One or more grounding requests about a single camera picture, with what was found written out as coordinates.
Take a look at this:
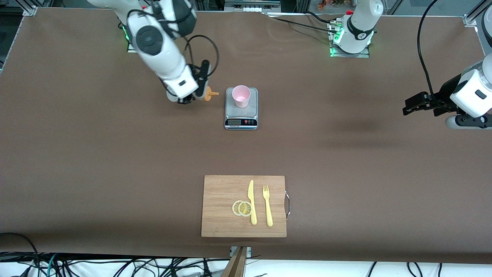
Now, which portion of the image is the pink plastic cup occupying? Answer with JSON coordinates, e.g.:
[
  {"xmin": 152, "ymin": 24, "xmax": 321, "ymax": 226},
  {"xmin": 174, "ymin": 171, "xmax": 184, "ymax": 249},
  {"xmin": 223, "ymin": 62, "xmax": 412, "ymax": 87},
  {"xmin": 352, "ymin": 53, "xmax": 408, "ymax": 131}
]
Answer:
[{"xmin": 232, "ymin": 85, "xmax": 251, "ymax": 108}]

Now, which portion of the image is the silver digital kitchen scale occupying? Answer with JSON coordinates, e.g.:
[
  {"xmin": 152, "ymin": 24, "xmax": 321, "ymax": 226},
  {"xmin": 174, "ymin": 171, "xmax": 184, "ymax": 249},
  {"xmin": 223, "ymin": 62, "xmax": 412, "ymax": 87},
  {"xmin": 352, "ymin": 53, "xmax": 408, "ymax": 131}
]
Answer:
[{"xmin": 224, "ymin": 87, "xmax": 258, "ymax": 130}]

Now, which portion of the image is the white power strip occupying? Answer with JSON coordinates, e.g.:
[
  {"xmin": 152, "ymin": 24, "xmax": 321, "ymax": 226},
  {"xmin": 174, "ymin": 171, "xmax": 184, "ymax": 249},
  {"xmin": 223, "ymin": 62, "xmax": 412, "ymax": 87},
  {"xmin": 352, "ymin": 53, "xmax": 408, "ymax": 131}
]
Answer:
[{"xmin": 224, "ymin": 0, "xmax": 282, "ymax": 13}]

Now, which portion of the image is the wooden cutting board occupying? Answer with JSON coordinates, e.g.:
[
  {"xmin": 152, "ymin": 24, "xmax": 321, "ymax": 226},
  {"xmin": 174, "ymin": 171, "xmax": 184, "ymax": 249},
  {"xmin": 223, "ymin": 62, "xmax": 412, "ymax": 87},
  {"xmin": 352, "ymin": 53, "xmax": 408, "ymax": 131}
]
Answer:
[{"xmin": 201, "ymin": 175, "xmax": 287, "ymax": 238}]

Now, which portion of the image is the yellow plastic knife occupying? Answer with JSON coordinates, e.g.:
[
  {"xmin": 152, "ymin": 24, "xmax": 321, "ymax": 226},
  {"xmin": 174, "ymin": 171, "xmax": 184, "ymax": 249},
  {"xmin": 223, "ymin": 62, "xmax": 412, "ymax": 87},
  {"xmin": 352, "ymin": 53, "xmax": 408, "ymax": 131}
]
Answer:
[{"xmin": 248, "ymin": 180, "xmax": 258, "ymax": 225}]

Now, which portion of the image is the yellow plastic fork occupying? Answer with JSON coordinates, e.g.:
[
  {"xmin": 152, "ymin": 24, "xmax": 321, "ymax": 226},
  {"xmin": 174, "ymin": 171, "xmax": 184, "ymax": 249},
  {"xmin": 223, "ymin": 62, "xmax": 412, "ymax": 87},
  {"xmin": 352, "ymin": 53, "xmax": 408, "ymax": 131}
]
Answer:
[{"xmin": 262, "ymin": 185, "xmax": 274, "ymax": 227}]

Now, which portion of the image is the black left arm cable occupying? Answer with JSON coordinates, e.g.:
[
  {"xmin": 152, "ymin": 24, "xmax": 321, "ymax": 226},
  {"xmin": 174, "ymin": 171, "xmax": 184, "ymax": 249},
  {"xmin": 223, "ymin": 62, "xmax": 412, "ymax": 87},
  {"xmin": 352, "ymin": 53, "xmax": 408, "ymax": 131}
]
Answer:
[{"xmin": 417, "ymin": 0, "xmax": 442, "ymax": 102}]

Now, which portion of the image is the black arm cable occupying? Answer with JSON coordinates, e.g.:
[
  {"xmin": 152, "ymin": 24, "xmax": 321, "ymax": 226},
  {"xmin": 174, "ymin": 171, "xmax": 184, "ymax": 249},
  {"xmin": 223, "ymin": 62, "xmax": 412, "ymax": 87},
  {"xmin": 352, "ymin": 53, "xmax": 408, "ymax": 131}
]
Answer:
[
  {"xmin": 417, "ymin": 0, "xmax": 442, "ymax": 102},
  {"xmin": 184, "ymin": 35, "xmax": 220, "ymax": 79}
]

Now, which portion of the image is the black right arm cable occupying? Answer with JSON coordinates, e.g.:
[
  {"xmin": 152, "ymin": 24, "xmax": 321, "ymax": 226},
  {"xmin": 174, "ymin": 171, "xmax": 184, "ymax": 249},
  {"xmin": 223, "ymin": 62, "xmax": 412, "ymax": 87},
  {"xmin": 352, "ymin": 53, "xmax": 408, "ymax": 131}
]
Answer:
[{"xmin": 184, "ymin": 35, "xmax": 220, "ymax": 79}]

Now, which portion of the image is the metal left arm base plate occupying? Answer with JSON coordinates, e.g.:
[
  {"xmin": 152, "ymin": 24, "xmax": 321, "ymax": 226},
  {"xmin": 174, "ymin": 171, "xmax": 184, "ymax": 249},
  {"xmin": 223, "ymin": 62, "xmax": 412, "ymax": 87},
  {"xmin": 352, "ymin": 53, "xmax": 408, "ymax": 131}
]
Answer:
[{"xmin": 329, "ymin": 19, "xmax": 371, "ymax": 58}]

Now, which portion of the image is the aluminium frame profile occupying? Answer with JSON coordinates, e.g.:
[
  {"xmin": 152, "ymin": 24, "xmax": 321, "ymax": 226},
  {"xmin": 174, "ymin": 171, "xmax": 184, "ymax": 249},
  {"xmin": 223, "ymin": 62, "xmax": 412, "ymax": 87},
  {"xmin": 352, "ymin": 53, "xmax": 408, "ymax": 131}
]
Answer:
[
  {"xmin": 23, "ymin": 0, "xmax": 50, "ymax": 16},
  {"xmin": 463, "ymin": 0, "xmax": 492, "ymax": 27}
]

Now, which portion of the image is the black cable on table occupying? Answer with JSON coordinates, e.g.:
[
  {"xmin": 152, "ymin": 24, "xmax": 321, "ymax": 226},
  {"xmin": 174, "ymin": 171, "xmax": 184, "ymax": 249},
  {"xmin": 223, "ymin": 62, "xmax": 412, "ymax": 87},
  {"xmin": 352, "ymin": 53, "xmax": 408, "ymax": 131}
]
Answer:
[{"xmin": 265, "ymin": 13, "xmax": 336, "ymax": 33}]

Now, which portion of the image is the wooden post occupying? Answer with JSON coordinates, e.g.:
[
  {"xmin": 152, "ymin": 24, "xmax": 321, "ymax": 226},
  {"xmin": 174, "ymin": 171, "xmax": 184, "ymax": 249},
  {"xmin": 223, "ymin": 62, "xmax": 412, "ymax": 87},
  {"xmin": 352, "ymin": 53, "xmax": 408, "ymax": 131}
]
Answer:
[{"xmin": 221, "ymin": 246, "xmax": 248, "ymax": 277}]

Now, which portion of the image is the teal cable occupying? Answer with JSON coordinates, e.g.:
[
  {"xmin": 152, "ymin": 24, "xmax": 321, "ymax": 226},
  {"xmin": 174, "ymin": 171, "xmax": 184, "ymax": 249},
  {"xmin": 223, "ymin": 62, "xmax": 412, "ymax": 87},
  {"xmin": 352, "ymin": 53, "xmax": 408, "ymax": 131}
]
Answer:
[{"xmin": 46, "ymin": 253, "xmax": 58, "ymax": 277}]

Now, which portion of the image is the black looped cable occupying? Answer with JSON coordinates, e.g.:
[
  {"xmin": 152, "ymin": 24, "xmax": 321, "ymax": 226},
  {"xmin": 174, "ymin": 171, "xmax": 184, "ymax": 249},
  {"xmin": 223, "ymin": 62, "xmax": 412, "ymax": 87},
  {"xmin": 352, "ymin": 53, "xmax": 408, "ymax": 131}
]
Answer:
[{"xmin": 0, "ymin": 232, "xmax": 41, "ymax": 277}]

